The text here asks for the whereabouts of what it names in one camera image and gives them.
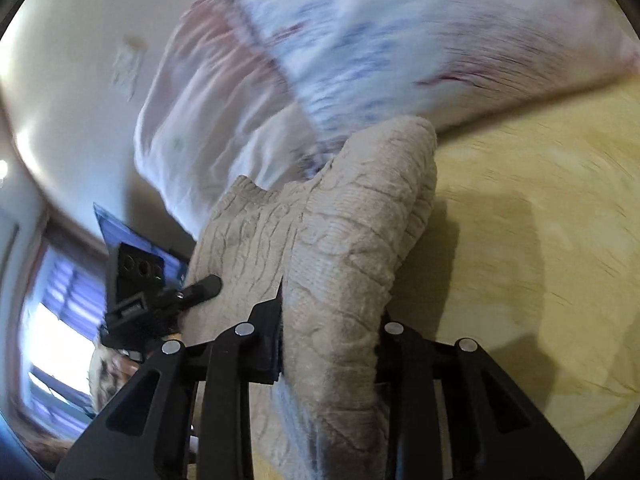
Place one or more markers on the white wall switch plate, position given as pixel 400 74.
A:
pixel 125 70

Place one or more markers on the window with blinds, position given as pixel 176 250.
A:
pixel 55 340

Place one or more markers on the floral white pillow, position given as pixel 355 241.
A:
pixel 425 35

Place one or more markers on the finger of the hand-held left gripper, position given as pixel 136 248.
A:
pixel 197 291

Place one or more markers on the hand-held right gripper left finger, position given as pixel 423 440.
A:
pixel 272 355

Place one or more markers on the dark screen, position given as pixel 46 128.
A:
pixel 135 250

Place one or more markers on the pink floral pillow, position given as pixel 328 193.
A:
pixel 210 125

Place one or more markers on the yellow patterned bed sheet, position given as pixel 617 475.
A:
pixel 540 235

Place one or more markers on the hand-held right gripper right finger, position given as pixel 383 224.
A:
pixel 400 350

